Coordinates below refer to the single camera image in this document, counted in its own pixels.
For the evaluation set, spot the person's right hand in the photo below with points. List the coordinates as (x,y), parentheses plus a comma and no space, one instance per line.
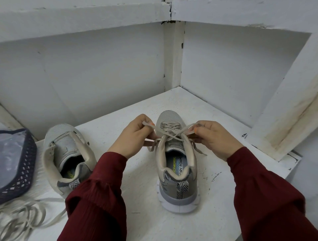
(218,138)

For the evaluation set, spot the person's left hand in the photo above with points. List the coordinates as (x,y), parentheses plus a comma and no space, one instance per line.
(131,140)

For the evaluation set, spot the grey shoelace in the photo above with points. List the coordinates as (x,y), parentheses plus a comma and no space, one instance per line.
(20,216)
(171,131)

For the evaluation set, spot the grey mesh shoe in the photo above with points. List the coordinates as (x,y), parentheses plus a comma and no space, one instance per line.
(67,164)
(178,186)

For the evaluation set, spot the clear plastic bag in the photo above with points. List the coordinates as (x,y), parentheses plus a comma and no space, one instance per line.
(10,156)

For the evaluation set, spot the person's left forearm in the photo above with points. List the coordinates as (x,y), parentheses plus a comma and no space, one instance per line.
(97,203)

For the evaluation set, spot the person's right forearm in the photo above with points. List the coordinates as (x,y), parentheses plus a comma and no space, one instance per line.
(276,198)

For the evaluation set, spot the dark plastic lattice basket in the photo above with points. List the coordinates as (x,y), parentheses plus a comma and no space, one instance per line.
(20,178)

